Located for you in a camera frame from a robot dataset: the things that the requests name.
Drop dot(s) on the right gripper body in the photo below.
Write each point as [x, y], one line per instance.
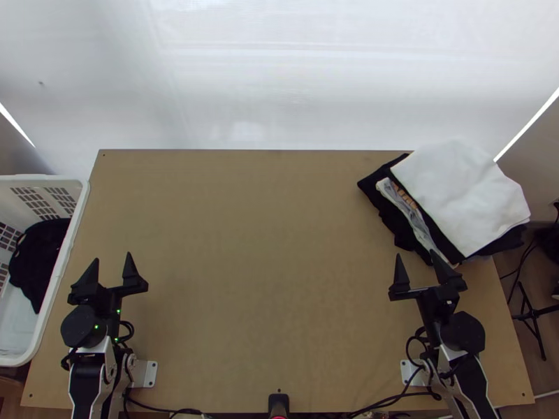
[439, 302]

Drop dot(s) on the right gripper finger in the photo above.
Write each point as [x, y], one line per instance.
[445, 281]
[400, 281]

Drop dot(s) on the white laundry basket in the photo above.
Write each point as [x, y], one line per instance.
[26, 192]

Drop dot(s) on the pile of folded clothes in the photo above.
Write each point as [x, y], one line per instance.
[463, 196]

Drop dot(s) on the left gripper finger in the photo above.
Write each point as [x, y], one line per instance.
[89, 281]
[131, 279]

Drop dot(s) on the white light strip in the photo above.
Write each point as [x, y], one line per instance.
[526, 124]
[17, 125]

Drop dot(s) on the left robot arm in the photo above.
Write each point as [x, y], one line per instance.
[83, 328]

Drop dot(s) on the black tripod stand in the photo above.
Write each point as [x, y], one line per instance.
[530, 312]

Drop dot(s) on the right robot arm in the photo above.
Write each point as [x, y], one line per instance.
[463, 334]

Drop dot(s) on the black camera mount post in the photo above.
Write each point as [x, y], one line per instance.
[278, 403]

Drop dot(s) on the black t-shirt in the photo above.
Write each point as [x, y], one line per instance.
[39, 257]

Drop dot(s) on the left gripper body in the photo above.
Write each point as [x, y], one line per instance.
[102, 299]

